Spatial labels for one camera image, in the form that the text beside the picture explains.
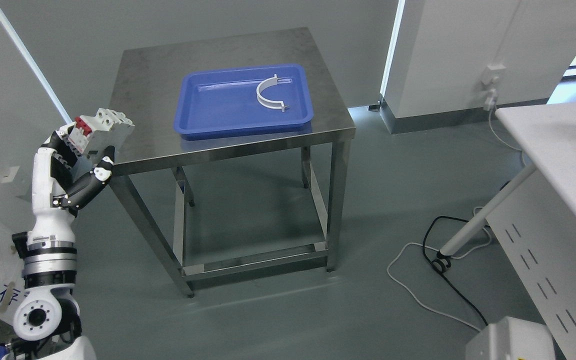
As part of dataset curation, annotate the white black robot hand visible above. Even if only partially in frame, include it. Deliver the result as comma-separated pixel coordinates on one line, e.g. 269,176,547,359
27,123,115,249

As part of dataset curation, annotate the grey red circuit breaker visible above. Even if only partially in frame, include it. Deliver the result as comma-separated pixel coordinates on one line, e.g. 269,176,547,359
66,108,135,162

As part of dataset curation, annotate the stainless steel table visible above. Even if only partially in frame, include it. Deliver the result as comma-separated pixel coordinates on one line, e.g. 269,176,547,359
110,27,356,297

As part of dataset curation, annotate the blue plastic tray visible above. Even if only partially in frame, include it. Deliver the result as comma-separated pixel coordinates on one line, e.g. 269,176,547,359
173,63,314,141

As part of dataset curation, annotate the white curved plastic clamp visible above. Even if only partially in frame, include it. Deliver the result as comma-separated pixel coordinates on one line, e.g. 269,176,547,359
254,73,290,113

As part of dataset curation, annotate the white table leg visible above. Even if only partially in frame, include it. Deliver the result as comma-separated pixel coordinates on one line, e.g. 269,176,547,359
436,164,537,259

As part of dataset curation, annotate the white box on floor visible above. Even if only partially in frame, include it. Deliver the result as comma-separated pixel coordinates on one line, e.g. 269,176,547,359
464,316,566,360

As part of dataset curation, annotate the white perforated desk panel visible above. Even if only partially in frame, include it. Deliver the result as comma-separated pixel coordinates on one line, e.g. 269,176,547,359
487,171,576,360

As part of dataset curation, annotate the white desk top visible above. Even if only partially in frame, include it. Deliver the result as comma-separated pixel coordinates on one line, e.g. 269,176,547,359
495,102,576,216

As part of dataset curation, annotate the white floor cable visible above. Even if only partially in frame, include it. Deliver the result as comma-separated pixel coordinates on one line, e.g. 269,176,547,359
386,206,494,333

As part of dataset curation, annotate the black floor cable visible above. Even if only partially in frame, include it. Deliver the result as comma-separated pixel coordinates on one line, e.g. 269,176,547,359
422,216,491,327

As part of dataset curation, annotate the white power adapter with cable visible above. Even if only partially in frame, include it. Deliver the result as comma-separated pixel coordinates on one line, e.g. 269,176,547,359
483,89,525,153

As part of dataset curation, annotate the white wall socket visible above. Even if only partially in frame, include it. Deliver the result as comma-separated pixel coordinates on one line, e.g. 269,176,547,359
480,63,506,85

